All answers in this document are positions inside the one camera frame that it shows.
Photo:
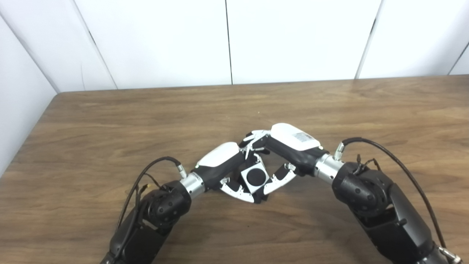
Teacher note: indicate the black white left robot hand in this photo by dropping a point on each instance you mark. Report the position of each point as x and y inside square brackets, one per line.
[220, 157]

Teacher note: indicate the white square piece with hole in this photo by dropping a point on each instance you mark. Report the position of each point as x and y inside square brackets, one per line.
[263, 169]

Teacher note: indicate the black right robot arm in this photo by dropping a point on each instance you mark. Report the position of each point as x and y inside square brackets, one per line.
[373, 205]

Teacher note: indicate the black peg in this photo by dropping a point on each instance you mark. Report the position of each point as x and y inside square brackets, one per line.
[255, 177]

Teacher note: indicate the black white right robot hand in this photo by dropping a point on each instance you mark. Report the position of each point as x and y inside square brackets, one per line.
[296, 143]

